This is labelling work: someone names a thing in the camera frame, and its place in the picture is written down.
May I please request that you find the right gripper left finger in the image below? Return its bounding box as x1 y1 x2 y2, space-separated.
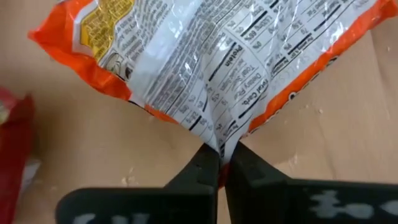
55 142 222 224

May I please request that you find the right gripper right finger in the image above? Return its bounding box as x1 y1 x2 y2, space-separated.
224 140 398 224

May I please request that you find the orange Maruchan noodle packet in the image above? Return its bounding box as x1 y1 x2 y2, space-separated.
27 0 398 189

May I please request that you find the red Maruchan noodle packet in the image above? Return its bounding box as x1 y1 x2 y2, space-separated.
0 86 35 224

